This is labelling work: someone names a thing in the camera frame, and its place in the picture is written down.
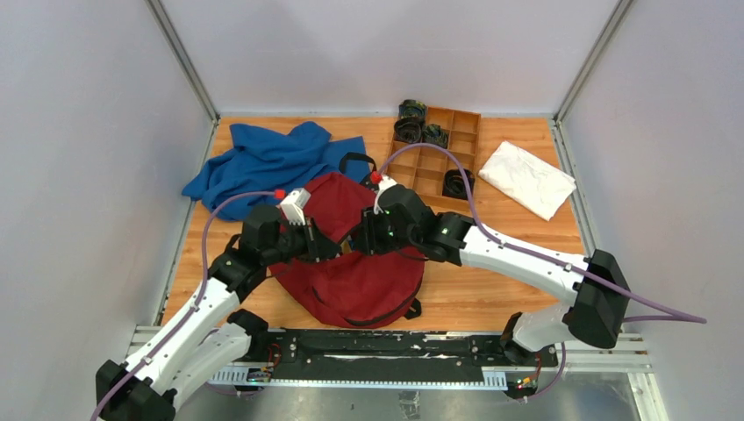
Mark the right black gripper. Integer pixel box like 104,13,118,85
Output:
353,206,419,257

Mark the red backpack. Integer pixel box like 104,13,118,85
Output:
269,172,425,329

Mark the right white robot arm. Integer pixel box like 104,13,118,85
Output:
351,185,629,367

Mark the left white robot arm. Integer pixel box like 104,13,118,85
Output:
91,205,341,420

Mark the wooden divided tray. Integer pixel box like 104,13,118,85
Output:
385,105,482,211

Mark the rolled tie with orange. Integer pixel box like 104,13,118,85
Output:
441,168,475,200

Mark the rolled dark tie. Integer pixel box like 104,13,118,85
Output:
393,117,425,144

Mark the blue cloth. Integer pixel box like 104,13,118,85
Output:
182,121,367,211

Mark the rolled green tie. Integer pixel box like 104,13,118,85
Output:
422,124,449,149

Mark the white folded cloth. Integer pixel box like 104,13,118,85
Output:
478,141,576,221

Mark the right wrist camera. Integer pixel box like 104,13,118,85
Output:
373,175,398,214

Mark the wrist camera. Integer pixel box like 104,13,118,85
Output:
373,175,398,214
279,188,311,225

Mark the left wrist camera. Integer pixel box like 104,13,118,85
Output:
279,188,311,225

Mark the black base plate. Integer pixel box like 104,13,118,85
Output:
235,329,559,385

